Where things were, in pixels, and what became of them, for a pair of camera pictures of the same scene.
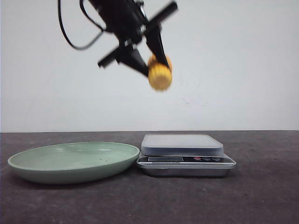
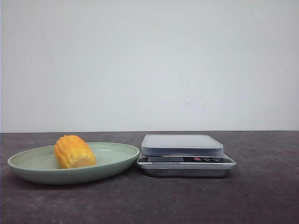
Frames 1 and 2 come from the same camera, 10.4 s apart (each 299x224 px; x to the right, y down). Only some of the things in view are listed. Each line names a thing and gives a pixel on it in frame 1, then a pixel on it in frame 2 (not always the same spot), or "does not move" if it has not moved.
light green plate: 73,163 does not move
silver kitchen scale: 183,156 does not move
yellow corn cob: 160,74 to 71,151
